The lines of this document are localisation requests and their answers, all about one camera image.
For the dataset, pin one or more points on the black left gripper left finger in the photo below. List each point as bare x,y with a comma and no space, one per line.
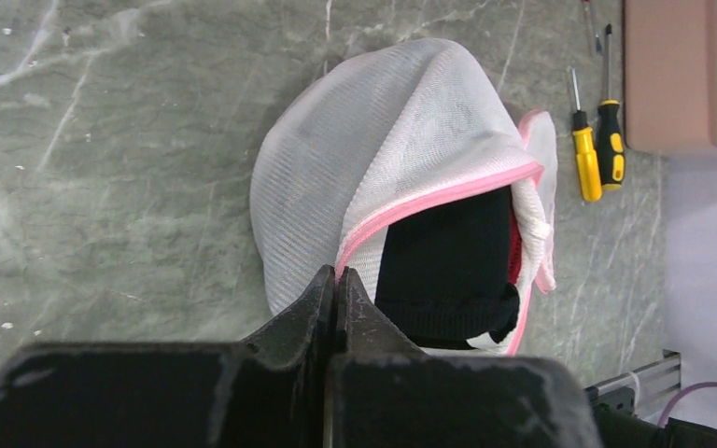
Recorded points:
263,391

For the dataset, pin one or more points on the translucent pink storage box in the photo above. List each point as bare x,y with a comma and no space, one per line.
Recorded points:
670,76

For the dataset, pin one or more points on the black yellow screwdriver on table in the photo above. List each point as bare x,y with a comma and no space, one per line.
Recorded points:
610,148

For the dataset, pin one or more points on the black bra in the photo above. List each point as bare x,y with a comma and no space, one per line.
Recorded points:
443,277

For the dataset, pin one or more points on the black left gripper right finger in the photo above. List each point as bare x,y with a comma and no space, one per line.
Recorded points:
383,391

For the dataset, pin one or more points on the small yellow black screwdriver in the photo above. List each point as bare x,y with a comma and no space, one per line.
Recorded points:
585,153

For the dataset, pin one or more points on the blue red screwdriver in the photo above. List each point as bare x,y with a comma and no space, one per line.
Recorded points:
592,21

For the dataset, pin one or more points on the white mesh pink-zip laundry bag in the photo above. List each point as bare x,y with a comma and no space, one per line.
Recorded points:
386,135

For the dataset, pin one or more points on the red bra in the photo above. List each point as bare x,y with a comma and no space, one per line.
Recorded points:
515,255

